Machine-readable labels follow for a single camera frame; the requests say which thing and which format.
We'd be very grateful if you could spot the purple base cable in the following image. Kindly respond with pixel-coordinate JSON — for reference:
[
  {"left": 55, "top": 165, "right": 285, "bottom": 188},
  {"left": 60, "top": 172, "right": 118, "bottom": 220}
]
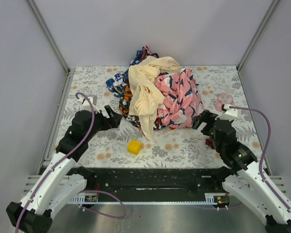
[{"left": 77, "top": 190, "right": 127, "bottom": 219}]

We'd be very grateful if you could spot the blue white patterned cloth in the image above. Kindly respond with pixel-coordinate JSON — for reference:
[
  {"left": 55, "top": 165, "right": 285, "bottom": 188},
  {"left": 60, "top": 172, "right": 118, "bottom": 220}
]
[{"left": 106, "top": 46, "right": 159, "bottom": 98}]

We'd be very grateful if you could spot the pink plastic cup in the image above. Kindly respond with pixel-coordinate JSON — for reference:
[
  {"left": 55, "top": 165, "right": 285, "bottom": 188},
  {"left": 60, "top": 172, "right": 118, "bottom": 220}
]
[{"left": 215, "top": 93, "right": 233, "bottom": 112}]

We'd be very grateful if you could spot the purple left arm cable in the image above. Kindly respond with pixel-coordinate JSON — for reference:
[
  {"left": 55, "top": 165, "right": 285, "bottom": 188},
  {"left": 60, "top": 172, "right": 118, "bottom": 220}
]
[{"left": 14, "top": 92, "right": 96, "bottom": 233}]

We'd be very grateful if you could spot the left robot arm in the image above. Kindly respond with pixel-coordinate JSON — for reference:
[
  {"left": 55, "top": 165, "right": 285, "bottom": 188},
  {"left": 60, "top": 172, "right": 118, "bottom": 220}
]
[{"left": 6, "top": 105, "right": 122, "bottom": 233}]

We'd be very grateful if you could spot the floral table mat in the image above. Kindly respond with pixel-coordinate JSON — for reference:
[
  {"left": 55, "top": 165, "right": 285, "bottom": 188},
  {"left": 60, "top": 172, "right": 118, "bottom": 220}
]
[{"left": 57, "top": 66, "right": 262, "bottom": 168}]

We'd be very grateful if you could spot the yellow toy block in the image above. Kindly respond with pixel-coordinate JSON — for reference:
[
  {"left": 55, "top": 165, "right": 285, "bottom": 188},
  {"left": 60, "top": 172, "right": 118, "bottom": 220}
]
[{"left": 127, "top": 139, "right": 142, "bottom": 155}]

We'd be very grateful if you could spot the cream cloth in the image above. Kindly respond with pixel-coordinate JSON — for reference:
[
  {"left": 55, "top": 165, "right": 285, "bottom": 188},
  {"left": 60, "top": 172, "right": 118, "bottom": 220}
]
[{"left": 129, "top": 56, "right": 181, "bottom": 140}]

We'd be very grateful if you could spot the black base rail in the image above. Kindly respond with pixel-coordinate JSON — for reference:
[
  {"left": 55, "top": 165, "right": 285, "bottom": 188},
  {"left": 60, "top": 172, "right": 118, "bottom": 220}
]
[{"left": 40, "top": 166, "right": 236, "bottom": 203}]

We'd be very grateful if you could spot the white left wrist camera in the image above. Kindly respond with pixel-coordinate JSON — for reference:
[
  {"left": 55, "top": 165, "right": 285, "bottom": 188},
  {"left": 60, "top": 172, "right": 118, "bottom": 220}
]
[{"left": 81, "top": 95, "right": 99, "bottom": 113}]

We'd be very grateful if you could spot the left aluminium frame post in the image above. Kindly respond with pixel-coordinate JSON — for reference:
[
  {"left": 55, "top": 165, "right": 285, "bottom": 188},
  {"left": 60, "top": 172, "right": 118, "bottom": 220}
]
[{"left": 26, "top": 0, "right": 71, "bottom": 73}]

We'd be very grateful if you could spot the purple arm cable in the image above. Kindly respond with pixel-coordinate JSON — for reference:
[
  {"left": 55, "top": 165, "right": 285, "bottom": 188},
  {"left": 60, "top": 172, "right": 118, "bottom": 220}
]
[
  {"left": 229, "top": 105, "right": 291, "bottom": 224},
  {"left": 14, "top": 92, "right": 96, "bottom": 233}
]

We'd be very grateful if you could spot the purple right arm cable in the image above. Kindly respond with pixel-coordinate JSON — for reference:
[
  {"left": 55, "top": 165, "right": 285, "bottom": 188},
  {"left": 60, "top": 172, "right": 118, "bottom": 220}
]
[{"left": 229, "top": 105, "right": 291, "bottom": 224}]

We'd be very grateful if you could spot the aluminium frame post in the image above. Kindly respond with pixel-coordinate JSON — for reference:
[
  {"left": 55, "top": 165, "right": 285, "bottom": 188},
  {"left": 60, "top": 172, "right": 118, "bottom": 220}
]
[
  {"left": 26, "top": 0, "right": 71, "bottom": 73},
  {"left": 236, "top": 0, "right": 281, "bottom": 71}
]

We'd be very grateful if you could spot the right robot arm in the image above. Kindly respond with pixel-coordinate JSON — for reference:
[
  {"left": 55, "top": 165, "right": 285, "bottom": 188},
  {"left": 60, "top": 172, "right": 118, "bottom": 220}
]
[{"left": 192, "top": 104, "right": 291, "bottom": 233}]

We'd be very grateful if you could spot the orange black patterned cloth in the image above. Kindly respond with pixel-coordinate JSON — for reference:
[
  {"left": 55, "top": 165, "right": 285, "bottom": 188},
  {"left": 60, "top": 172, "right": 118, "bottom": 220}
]
[{"left": 118, "top": 84, "right": 165, "bottom": 131}]

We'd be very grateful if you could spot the red small object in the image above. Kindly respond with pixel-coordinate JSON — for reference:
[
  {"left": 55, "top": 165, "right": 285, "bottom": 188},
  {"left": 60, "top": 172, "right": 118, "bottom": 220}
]
[{"left": 205, "top": 138, "right": 215, "bottom": 150}]

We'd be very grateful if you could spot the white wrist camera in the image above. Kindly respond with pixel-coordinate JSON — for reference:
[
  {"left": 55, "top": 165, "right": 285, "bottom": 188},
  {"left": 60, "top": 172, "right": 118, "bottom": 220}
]
[
  {"left": 216, "top": 104, "right": 238, "bottom": 121},
  {"left": 81, "top": 95, "right": 99, "bottom": 113}
]

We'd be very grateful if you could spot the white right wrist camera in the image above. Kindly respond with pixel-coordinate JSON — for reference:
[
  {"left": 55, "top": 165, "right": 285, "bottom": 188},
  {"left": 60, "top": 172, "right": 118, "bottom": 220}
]
[{"left": 216, "top": 104, "right": 238, "bottom": 121}]

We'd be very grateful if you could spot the right aluminium frame post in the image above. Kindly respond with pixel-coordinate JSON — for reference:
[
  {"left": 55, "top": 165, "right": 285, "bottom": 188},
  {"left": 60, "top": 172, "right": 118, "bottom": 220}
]
[{"left": 236, "top": 0, "right": 281, "bottom": 71}]

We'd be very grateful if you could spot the pink patterned cloth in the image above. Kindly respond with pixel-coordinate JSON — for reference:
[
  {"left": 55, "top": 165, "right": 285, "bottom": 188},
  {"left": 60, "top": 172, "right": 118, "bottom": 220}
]
[{"left": 155, "top": 68, "right": 204, "bottom": 128}]

